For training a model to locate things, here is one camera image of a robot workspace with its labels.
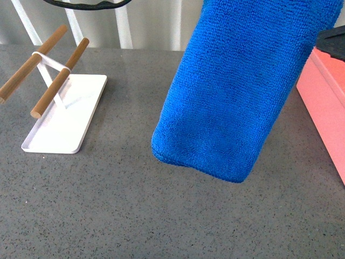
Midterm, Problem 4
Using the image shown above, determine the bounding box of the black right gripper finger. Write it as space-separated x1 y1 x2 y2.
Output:
316 25 345 60

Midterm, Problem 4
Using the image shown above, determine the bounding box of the blue microfiber towel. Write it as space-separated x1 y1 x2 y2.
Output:
151 1 343 183

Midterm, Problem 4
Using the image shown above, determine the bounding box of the pink plastic storage box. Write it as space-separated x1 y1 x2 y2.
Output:
296 48 344 180

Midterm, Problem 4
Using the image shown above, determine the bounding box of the white pleated curtain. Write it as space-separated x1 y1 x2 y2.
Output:
0 0 345 52

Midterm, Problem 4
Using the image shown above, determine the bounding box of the white towel rack stand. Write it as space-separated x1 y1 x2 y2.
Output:
1 25 107 154

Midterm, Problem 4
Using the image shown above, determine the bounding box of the black cable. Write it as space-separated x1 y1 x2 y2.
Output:
43 0 133 11

